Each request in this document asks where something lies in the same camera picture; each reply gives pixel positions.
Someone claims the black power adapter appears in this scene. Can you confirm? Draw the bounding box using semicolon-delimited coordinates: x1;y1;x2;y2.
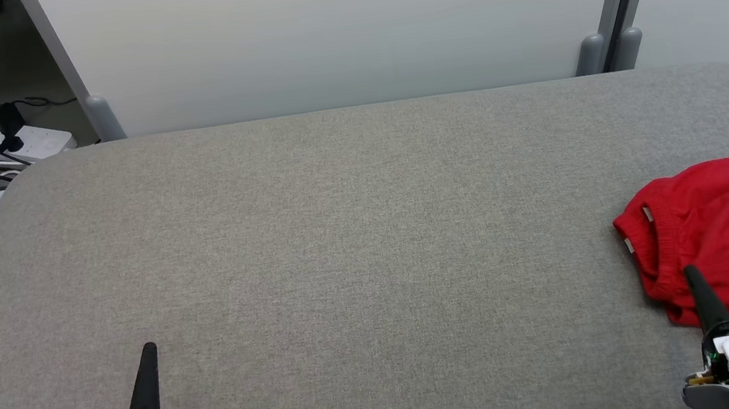
0;100;29;154

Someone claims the thin black adapter cable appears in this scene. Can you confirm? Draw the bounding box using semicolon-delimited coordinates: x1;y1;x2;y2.
16;92;78;111

